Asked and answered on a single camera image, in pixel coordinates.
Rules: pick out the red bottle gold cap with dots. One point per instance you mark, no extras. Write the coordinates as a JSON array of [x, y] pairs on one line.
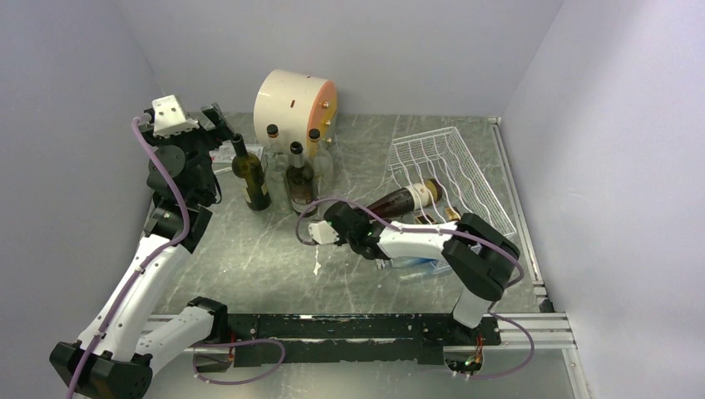
[[407, 199]]

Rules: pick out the clear bottle yellow label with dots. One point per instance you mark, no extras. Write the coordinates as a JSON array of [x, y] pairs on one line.
[[277, 141]]

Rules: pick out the white marker pen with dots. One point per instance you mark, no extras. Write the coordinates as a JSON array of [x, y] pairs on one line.
[[223, 171]]

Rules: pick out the white wire wine rack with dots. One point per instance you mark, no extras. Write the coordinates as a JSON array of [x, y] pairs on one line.
[[443, 155]]

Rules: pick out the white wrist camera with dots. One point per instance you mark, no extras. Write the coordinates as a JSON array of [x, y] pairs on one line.
[[322, 233], [170, 118]]

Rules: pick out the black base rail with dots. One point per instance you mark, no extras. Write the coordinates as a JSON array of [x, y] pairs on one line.
[[376, 337]]

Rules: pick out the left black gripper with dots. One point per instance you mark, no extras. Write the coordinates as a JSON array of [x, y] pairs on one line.
[[220, 130]]

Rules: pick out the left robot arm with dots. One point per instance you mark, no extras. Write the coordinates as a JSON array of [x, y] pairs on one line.
[[114, 357]]

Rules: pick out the cream cylindrical drum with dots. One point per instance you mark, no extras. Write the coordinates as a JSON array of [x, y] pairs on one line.
[[296, 103]]

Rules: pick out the dark green wine bottle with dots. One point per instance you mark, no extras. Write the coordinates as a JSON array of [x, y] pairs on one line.
[[247, 167]]

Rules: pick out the dark bottle silver cap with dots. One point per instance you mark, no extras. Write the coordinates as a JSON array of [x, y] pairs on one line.
[[299, 179]]

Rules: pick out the blue clear bottle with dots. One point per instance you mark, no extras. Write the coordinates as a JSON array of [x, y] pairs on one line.
[[426, 266]]

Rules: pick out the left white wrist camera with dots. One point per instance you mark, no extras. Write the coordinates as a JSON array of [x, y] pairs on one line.
[[170, 118]]

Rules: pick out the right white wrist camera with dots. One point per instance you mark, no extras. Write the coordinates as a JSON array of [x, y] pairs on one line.
[[322, 233]]

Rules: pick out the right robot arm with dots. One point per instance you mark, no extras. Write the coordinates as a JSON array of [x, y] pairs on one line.
[[481, 257]]

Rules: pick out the clear bottle black cap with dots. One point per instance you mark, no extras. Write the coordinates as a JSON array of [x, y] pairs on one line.
[[275, 174]]

